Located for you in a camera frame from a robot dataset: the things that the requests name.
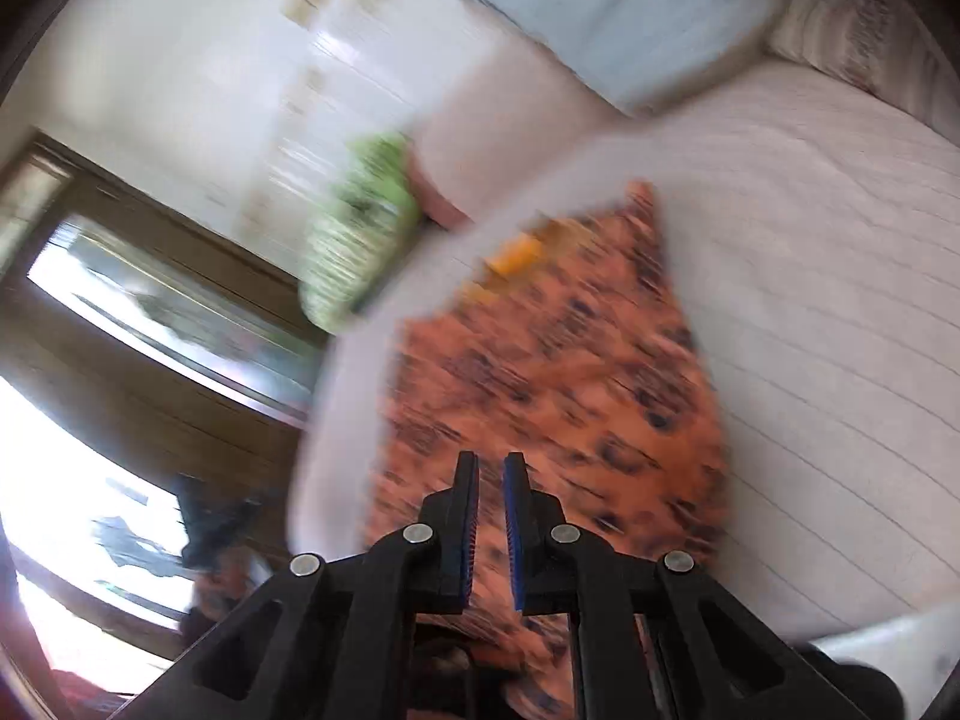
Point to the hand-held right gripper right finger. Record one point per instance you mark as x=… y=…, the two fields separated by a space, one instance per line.
x=514 y=532

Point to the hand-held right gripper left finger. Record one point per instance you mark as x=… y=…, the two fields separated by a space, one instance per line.
x=469 y=517

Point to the orange floral cloth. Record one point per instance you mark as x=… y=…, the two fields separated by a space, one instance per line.
x=555 y=360

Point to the wooden door with glass panes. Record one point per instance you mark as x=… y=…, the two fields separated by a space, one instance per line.
x=150 y=360

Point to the green patterned pillow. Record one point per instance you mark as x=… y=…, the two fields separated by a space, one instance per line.
x=360 y=232

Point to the pink bolster cushion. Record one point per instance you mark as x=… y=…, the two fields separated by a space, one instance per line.
x=495 y=120

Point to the grey-blue pillow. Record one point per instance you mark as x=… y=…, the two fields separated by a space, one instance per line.
x=622 y=7

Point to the striped floral pillow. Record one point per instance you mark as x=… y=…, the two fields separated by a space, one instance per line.
x=847 y=37

